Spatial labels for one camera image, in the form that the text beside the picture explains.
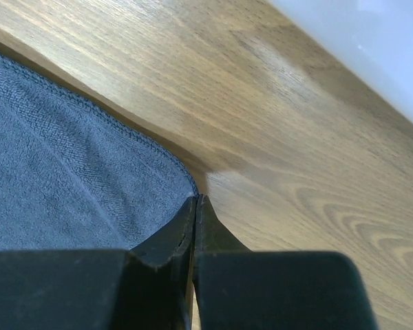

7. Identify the white plastic basket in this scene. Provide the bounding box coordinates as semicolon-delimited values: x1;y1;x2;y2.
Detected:
272;0;413;123

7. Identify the dark blue towel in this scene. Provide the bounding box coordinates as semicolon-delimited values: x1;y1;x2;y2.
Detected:
0;54;198;251

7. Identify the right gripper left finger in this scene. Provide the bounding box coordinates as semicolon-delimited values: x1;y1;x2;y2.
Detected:
0;197;196;329

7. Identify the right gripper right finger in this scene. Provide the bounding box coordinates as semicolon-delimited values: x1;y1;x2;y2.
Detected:
193;195;378;329

